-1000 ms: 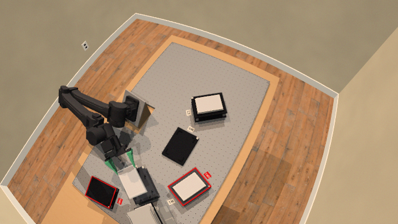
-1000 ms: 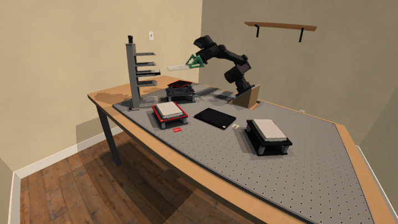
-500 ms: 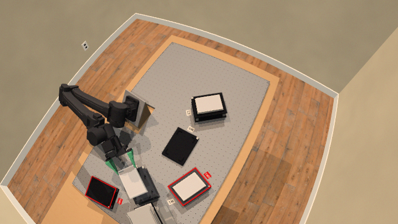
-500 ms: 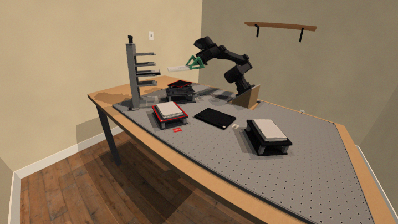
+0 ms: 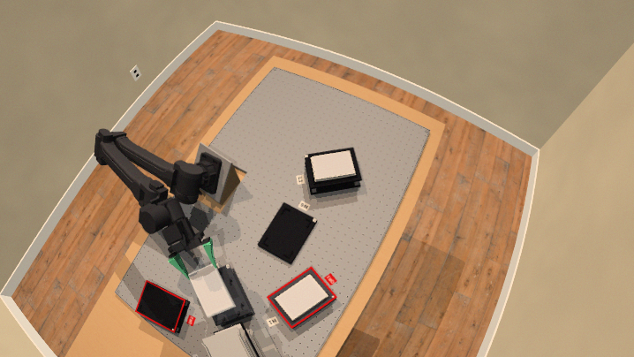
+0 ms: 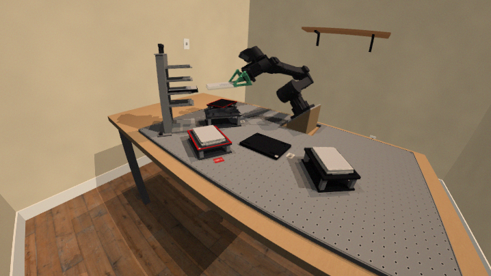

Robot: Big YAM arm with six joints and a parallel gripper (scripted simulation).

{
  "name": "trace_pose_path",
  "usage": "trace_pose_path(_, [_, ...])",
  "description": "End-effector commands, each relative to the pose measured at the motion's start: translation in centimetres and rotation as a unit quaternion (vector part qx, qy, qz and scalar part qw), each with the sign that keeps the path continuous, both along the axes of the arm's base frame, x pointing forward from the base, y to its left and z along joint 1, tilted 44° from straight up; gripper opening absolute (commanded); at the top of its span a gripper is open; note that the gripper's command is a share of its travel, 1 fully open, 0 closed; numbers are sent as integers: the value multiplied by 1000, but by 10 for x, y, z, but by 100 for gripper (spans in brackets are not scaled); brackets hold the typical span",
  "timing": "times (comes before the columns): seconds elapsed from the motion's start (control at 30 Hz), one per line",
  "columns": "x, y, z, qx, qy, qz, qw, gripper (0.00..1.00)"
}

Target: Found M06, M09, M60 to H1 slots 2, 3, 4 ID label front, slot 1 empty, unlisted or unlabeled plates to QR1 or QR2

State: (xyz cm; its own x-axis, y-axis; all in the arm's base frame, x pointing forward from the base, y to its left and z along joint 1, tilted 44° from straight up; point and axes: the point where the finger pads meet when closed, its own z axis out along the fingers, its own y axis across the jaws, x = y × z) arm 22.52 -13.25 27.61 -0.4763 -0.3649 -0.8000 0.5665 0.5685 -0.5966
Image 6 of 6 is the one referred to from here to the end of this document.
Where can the grey slotted rack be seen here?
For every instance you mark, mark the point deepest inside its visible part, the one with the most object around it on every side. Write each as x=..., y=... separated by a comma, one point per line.
x=174, y=126

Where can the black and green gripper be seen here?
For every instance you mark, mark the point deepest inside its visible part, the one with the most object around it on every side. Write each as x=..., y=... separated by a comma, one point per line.
x=245, y=75

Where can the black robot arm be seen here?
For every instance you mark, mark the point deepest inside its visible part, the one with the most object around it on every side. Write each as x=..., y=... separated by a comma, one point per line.
x=292, y=88

